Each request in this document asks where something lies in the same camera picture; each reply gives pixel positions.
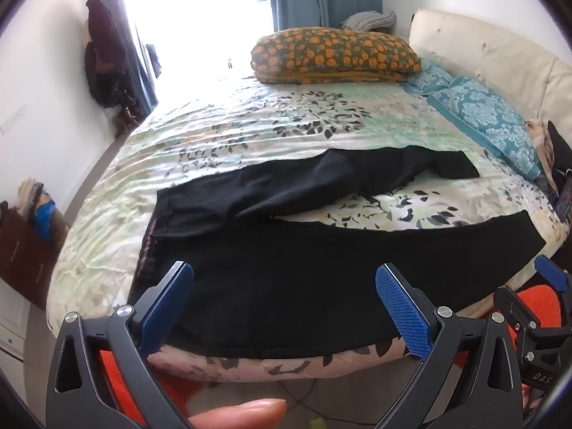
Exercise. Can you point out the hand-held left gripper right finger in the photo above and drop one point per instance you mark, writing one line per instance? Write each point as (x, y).
(402, 308)

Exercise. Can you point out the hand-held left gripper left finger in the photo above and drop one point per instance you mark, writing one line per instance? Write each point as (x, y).
(166, 304)

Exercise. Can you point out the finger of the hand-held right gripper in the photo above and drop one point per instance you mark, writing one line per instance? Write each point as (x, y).
(518, 313)
(550, 273)

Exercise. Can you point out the black pants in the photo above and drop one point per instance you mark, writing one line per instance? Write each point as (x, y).
(290, 277)

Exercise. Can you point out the person's left hand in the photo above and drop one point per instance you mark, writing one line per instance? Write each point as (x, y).
(241, 414)

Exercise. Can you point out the smartphone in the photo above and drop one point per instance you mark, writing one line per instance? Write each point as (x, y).
(565, 201)

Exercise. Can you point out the black bag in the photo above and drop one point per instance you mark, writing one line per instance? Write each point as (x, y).
(561, 152)

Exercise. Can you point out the tan cloth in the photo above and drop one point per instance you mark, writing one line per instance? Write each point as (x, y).
(538, 143)

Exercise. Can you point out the brown wooden dresser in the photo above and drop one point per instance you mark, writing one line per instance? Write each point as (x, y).
(22, 254)

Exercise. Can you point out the white drawer unit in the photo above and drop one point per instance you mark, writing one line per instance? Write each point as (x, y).
(11, 321)

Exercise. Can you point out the pile of folded clothes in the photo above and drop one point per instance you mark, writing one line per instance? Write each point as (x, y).
(40, 210)

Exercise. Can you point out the teal damask pillow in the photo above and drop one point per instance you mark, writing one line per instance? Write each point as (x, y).
(487, 116)
(431, 78)

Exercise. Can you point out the bed with floral sheet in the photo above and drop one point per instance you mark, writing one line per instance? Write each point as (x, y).
(232, 120)

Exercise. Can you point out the cream padded headboard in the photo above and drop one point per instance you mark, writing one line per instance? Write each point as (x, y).
(491, 49)

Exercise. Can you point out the hanging dark clothes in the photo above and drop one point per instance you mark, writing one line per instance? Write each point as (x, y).
(105, 53)

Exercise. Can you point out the orange floral folded blanket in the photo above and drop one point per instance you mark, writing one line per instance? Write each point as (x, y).
(330, 53)

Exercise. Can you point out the grey knit blanket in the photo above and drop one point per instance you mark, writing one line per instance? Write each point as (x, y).
(368, 20)

